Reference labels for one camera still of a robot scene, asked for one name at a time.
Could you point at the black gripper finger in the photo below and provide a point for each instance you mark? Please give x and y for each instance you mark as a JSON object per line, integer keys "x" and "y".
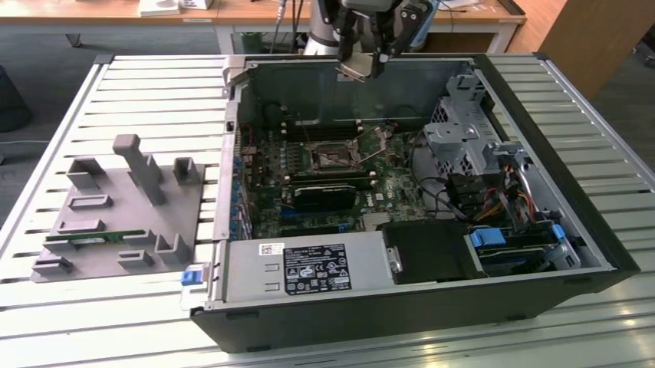
{"x": 344, "y": 38}
{"x": 379, "y": 57}

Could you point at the silver CPU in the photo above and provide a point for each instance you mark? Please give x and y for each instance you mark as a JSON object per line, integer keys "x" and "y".
{"x": 355, "y": 66}

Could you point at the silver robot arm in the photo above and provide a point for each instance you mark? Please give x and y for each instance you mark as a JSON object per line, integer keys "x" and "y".
{"x": 319, "y": 30}

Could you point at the CPU socket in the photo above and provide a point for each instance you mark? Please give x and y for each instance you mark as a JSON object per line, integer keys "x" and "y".
{"x": 332, "y": 157}

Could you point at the green object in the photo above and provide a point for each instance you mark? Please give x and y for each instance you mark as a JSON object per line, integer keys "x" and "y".
{"x": 251, "y": 42}

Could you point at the black RAM slot bank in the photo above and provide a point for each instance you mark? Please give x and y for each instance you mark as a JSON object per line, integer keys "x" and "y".
{"x": 327, "y": 130}
{"x": 332, "y": 179}

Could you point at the metal drive cage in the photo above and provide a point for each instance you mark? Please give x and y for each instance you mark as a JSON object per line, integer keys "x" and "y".
{"x": 460, "y": 134}

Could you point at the green motherboard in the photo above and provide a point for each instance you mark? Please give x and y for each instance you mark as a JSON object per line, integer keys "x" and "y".
{"x": 399, "y": 191}

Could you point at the white box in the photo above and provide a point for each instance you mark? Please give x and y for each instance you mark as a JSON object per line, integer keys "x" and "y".
{"x": 159, "y": 9}

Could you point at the black graphics card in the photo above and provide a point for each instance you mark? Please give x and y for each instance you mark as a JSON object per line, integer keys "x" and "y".
{"x": 321, "y": 197}

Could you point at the wooden cabinet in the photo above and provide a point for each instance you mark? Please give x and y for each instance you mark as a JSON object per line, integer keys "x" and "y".
{"x": 588, "y": 38}

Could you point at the silver chipset heatsink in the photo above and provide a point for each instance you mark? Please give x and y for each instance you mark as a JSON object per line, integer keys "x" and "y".
{"x": 376, "y": 221}

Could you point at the wooden desk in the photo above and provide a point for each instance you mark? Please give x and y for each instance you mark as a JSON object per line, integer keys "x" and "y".
{"x": 117, "y": 11}

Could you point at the black plastic shroud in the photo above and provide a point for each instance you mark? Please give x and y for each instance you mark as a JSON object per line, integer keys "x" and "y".
{"x": 429, "y": 249}

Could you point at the blue disk carrier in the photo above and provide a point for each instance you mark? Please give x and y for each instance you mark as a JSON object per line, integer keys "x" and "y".
{"x": 486, "y": 238}

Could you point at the silver shroud latch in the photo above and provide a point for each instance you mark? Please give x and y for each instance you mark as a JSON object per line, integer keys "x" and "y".
{"x": 393, "y": 260}

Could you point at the white barcode sticker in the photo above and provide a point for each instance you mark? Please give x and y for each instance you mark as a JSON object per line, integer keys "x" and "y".
{"x": 269, "y": 249}

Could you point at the black rating label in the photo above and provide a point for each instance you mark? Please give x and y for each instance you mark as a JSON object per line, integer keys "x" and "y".
{"x": 317, "y": 270}

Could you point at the small blue clip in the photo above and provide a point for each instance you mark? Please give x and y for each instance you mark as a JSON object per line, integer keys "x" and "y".
{"x": 558, "y": 234}

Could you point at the silver power supply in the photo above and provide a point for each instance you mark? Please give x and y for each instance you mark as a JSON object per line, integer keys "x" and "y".
{"x": 251, "y": 276}

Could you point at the grey parts rack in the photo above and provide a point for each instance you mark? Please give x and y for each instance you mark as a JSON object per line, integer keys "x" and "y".
{"x": 132, "y": 230}

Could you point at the green RAM stick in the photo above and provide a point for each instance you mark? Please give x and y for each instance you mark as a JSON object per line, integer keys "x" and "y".
{"x": 125, "y": 232}

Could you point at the blue case latch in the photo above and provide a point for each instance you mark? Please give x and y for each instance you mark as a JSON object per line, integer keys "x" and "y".
{"x": 192, "y": 278}

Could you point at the black PC case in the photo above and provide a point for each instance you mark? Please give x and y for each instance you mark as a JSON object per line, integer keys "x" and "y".
{"x": 409, "y": 326}

